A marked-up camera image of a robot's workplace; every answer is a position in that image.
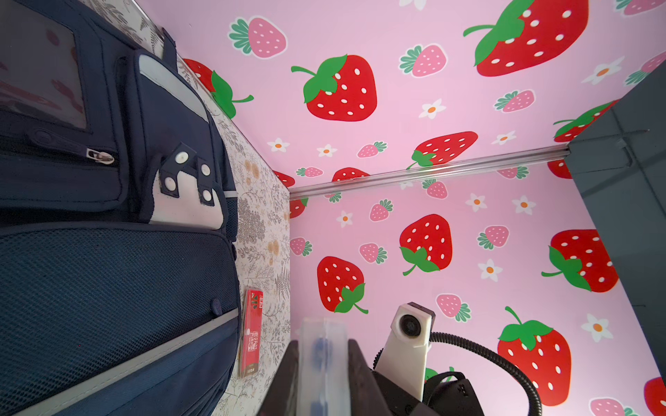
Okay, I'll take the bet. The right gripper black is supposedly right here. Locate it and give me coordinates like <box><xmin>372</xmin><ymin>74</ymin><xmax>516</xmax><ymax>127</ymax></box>
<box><xmin>372</xmin><ymin>371</ymin><xmax>484</xmax><ymax>416</ymax></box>

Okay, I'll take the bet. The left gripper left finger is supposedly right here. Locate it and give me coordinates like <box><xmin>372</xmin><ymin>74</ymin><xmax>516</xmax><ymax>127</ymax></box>
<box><xmin>257</xmin><ymin>340</ymin><xmax>299</xmax><ymax>416</ymax></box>

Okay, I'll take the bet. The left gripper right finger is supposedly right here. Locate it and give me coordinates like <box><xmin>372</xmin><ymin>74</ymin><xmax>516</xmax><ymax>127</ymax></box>
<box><xmin>348</xmin><ymin>339</ymin><xmax>392</xmax><ymax>416</ymax></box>

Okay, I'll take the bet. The clear plastic pencil case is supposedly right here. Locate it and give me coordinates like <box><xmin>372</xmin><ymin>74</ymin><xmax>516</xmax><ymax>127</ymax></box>
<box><xmin>297</xmin><ymin>318</ymin><xmax>351</xmax><ymax>416</ymax></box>

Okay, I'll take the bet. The navy blue student backpack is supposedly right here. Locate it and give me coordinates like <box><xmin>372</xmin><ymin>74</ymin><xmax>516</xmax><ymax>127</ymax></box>
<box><xmin>1</xmin><ymin>1</ymin><xmax>241</xmax><ymax>415</ymax></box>

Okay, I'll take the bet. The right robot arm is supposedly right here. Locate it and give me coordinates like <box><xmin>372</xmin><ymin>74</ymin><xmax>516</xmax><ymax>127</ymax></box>
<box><xmin>364</xmin><ymin>69</ymin><xmax>665</xmax><ymax>415</ymax></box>

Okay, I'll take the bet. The red box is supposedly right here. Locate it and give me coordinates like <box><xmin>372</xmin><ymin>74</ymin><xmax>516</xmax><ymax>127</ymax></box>
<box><xmin>239</xmin><ymin>288</ymin><xmax>264</xmax><ymax>378</ymax></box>

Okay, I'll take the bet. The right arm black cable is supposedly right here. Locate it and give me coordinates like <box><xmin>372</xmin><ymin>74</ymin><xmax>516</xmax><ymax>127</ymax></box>
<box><xmin>373</xmin><ymin>331</ymin><xmax>543</xmax><ymax>416</ymax></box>

